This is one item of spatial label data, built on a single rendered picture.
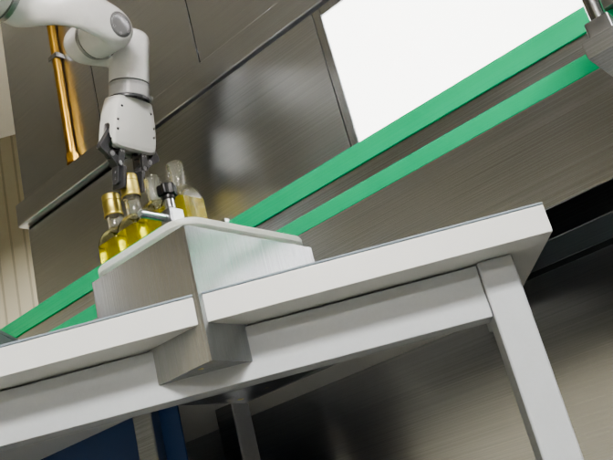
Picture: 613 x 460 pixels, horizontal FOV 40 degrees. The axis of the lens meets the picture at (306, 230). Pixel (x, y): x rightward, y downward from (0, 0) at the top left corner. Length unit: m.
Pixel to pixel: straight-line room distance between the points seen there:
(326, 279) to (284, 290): 0.05
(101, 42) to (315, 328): 0.79
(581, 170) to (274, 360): 0.40
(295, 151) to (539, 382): 0.70
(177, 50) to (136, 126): 0.27
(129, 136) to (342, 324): 0.75
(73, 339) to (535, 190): 0.54
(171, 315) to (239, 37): 0.83
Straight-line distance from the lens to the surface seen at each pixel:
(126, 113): 1.57
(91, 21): 1.52
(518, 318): 0.94
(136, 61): 1.61
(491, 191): 1.02
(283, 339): 0.93
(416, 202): 1.07
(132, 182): 1.55
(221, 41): 1.70
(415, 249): 0.91
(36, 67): 2.22
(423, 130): 1.11
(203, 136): 1.63
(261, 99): 1.54
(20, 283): 4.37
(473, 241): 0.91
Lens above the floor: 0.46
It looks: 21 degrees up
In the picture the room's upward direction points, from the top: 15 degrees counter-clockwise
